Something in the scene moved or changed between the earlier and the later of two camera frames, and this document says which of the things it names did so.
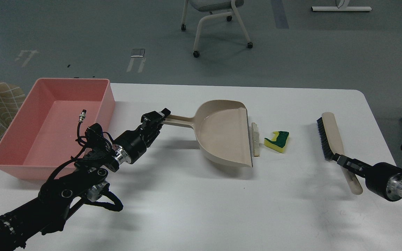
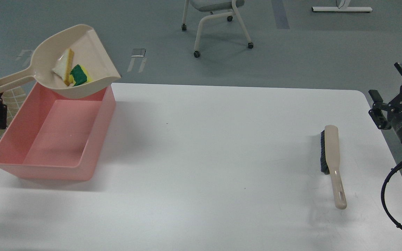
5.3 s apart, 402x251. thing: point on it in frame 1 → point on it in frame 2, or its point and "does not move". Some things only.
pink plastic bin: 42,136 does not move
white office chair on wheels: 225,8 does not move
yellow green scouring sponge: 278,142 → 79,76
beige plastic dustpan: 221,128 → 89,53
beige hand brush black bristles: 331,144 → 329,161
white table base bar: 342,8 does not move
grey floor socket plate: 138,53 does not move
